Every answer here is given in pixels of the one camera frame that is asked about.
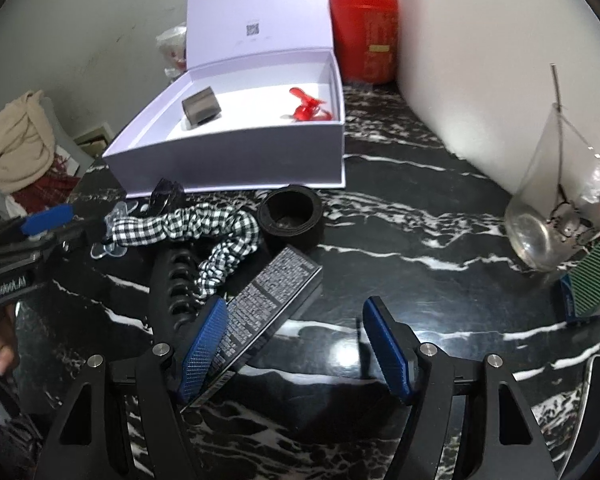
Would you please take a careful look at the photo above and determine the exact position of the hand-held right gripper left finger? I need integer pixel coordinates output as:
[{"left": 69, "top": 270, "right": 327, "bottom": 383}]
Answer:
[{"left": 32, "top": 296, "right": 229, "bottom": 480}]

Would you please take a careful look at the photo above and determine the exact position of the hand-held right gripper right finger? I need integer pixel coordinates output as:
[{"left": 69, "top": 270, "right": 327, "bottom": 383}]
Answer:
[{"left": 362, "top": 296, "right": 566, "bottom": 480}]

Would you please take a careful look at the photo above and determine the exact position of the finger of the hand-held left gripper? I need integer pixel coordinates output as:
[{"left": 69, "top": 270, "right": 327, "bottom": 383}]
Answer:
[
  {"left": 0, "top": 204, "right": 75, "bottom": 247},
  {"left": 0, "top": 225, "right": 90, "bottom": 273}
]

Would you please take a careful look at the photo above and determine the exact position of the black claw hair clip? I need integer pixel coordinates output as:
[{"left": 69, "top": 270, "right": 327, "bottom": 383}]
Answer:
[{"left": 147, "top": 245, "right": 216, "bottom": 356}]

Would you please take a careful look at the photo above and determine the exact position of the black printed rectangular box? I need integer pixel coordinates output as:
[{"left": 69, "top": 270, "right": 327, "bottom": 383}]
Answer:
[{"left": 180, "top": 245, "right": 324, "bottom": 411}]

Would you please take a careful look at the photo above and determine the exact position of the black white checkered scrunchie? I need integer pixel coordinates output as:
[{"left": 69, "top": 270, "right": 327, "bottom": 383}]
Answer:
[{"left": 111, "top": 205, "right": 260, "bottom": 298}]

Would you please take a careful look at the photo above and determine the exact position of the lavender gift box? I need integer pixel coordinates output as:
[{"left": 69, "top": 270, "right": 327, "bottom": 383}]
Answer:
[{"left": 101, "top": 0, "right": 348, "bottom": 198}]

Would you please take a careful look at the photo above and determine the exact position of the clear plastic hair clip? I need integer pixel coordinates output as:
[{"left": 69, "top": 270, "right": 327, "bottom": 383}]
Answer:
[{"left": 91, "top": 202, "right": 146, "bottom": 261}]

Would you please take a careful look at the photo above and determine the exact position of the beige cloth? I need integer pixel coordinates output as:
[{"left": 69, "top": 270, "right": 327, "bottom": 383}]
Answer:
[{"left": 0, "top": 90, "right": 58, "bottom": 193}]

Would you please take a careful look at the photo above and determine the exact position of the small black hair clip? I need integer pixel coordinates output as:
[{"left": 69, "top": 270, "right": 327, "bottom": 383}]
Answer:
[{"left": 147, "top": 178, "right": 183, "bottom": 216}]

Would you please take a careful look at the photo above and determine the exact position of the dark cloth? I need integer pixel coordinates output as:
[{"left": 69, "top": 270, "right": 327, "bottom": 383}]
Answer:
[{"left": 0, "top": 375, "right": 43, "bottom": 480}]

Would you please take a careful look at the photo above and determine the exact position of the black tape roll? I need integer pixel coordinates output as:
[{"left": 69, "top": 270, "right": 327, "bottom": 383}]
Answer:
[{"left": 256, "top": 185, "right": 326, "bottom": 253}]

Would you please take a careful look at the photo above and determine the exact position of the clear drinking glass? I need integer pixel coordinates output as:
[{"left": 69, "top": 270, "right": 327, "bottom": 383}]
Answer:
[{"left": 505, "top": 102, "right": 600, "bottom": 273}]

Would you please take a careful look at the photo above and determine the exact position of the small grey box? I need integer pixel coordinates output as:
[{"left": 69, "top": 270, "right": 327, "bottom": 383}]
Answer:
[{"left": 181, "top": 87, "right": 224, "bottom": 128}]

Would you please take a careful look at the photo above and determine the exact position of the white plastic cup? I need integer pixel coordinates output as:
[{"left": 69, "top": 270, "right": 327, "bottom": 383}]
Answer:
[{"left": 156, "top": 22, "right": 188, "bottom": 78}]

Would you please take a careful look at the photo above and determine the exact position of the green striped card box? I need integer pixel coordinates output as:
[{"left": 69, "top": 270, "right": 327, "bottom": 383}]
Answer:
[{"left": 569, "top": 237, "right": 600, "bottom": 318}]

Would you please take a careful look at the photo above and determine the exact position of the red hair clip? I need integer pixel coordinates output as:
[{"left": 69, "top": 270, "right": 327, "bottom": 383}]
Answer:
[{"left": 286, "top": 86, "right": 333, "bottom": 123}]

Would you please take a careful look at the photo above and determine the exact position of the white foam board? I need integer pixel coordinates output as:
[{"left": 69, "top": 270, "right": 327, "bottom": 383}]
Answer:
[{"left": 387, "top": 0, "right": 600, "bottom": 198}]

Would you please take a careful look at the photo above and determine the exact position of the red canister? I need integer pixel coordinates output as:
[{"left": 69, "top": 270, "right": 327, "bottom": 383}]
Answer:
[{"left": 328, "top": 0, "right": 400, "bottom": 85}]

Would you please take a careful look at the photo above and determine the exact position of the cream wall vent frame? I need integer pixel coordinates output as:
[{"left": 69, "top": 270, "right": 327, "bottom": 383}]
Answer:
[{"left": 75, "top": 122, "right": 113, "bottom": 156}]

